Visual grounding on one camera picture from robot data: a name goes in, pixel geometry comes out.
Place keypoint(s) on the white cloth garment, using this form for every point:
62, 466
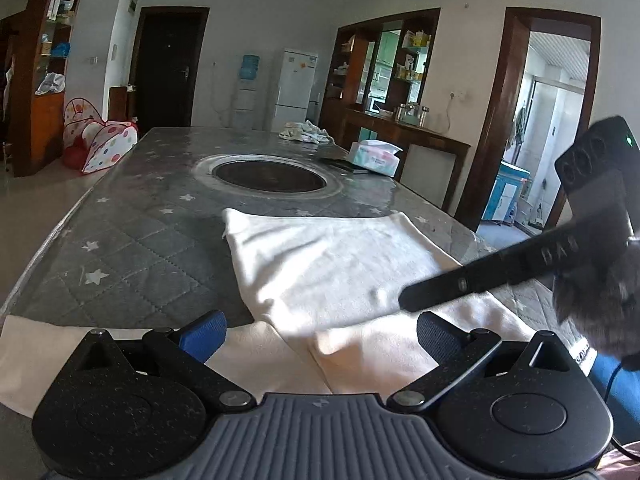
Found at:
325, 270

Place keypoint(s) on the wooden display cabinet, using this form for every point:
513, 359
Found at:
352, 85

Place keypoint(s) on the hanging grey towel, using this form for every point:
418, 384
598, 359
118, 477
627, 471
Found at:
519, 127

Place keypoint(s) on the group of glass jars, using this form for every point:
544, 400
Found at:
412, 114

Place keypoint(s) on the small crumpled white cloth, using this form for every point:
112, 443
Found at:
305, 132

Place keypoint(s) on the white water dispenser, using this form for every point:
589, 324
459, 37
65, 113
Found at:
245, 105

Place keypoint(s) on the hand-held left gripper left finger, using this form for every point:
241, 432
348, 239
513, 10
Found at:
202, 334

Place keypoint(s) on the grey star quilted table cover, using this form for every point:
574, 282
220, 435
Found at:
140, 220

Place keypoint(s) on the white cloth bundle on shelf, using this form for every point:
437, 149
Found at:
50, 84

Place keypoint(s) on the person's blue garment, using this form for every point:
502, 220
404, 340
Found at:
625, 400

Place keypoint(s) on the small brown cabinet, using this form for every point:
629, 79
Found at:
120, 102

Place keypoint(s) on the polka dot play tent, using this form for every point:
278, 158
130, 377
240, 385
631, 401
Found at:
107, 145

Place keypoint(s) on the wooden door frame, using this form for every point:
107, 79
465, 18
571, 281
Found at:
492, 125

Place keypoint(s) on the person's right forearm, grey fuzzy sleeve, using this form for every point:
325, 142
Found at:
592, 312

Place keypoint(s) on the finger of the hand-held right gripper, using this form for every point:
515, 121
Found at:
460, 284

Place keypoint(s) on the dark wooden door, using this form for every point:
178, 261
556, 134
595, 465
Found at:
167, 70

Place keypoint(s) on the wooden sideboard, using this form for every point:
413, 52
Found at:
425, 142

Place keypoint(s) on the light blue cabinet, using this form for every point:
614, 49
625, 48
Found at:
507, 192

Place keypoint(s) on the tall wooden shelf unit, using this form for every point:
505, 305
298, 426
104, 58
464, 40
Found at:
30, 125

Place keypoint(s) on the blue water bottle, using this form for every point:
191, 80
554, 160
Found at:
250, 66

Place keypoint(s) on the tissue box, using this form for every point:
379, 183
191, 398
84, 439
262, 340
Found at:
375, 157

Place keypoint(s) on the round black inset hotplate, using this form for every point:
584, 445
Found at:
270, 177

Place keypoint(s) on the white refrigerator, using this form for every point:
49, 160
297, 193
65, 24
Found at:
295, 90

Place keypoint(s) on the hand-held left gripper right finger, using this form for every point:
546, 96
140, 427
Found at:
436, 334

